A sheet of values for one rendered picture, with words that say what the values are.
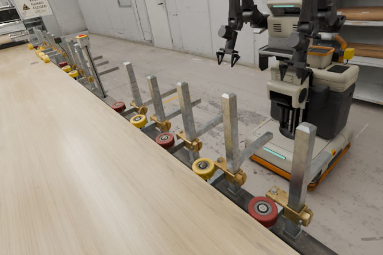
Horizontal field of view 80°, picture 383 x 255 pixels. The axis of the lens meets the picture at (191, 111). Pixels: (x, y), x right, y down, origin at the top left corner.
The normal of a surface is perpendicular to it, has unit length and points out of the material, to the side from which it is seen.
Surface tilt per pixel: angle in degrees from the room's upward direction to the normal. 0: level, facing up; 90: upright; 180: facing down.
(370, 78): 90
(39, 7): 90
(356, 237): 0
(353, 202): 0
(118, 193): 0
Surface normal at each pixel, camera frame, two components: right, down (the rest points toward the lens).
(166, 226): -0.15, -0.85
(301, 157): -0.76, 0.42
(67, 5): 0.63, 0.31
